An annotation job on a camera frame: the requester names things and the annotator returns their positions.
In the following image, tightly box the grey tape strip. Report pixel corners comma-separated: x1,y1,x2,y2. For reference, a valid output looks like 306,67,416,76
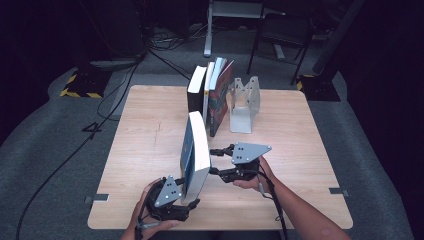
84,193,110,205
328,187,350,198

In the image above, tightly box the red illustrated book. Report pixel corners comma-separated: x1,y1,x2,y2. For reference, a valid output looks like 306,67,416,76
207,56,235,139

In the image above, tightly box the black chair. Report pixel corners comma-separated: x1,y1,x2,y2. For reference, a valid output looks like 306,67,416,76
246,12,315,86

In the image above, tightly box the black yellow striped base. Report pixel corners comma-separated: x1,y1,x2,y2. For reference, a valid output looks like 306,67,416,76
59,68,112,100
296,73,342,103

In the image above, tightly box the dark slanted beam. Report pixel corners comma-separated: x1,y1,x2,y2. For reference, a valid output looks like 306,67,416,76
311,0,367,76

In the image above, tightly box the hand-held gripper cable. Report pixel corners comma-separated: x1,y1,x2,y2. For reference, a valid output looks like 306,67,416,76
134,188,162,240
255,162,290,240

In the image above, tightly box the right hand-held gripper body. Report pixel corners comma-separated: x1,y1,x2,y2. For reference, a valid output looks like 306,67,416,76
228,142,273,183

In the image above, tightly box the person's left hand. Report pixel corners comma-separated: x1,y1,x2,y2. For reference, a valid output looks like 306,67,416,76
120,178,181,240

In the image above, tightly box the black book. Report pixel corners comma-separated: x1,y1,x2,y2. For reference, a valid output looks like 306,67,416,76
186,65,209,115

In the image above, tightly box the yellow book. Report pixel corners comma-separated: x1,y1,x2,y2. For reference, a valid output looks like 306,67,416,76
201,61,216,126

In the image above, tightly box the long black floor cable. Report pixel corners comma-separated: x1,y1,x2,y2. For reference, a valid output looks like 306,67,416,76
14,54,148,240

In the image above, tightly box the white metal stand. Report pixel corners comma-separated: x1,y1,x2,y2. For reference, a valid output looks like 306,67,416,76
203,0,288,59

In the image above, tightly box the blue book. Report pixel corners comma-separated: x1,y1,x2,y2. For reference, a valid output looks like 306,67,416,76
179,110,212,205

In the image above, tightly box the bundle of floor cables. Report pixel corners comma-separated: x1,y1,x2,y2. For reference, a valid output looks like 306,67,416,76
146,22,208,54

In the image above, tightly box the person's right hand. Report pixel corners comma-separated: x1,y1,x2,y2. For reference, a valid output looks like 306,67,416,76
233,156,276,194

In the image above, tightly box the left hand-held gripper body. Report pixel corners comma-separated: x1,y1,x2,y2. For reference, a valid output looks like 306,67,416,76
145,175,191,222

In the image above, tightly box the left hand-held gripper cable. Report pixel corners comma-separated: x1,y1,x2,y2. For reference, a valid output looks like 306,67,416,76
134,188,162,240

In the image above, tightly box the right hand-held gripper cable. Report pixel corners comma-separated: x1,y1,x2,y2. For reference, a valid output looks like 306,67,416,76
255,162,290,240

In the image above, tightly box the expandable metal bookend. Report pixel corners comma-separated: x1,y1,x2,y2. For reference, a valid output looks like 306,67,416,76
226,75,261,135

